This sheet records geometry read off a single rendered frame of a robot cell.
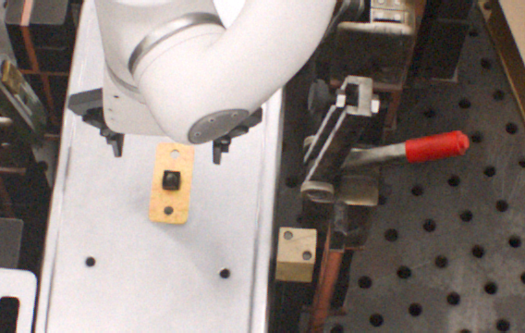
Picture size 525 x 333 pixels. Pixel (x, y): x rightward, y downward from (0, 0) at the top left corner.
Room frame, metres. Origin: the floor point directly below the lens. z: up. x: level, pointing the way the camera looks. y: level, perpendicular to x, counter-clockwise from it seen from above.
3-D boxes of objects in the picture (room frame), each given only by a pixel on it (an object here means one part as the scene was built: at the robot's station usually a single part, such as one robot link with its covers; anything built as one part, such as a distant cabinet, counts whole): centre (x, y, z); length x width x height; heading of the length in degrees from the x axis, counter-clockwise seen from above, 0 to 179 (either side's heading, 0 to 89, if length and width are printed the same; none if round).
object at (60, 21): (0.67, 0.25, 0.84); 0.11 x 0.08 x 0.29; 88
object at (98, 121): (0.47, 0.14, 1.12); 0.03 x 0.03 x 0.07; 89
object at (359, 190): (0.47, -0.08, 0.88); 0.07 x 0.06 x 0.35; 88
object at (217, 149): (0.47, 0.02, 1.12); 0.03 x 0.03 x 0.07; 89
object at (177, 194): (0.47, 0.08, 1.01); 0.08 x 0.04 x 0.01; 178
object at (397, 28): (0.64, -0.12, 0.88); 0.11 x 0.09 x 0.37; 88
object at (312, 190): (0.45, -0.06, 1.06); 0.03 x 0.01 x 0.03; 88
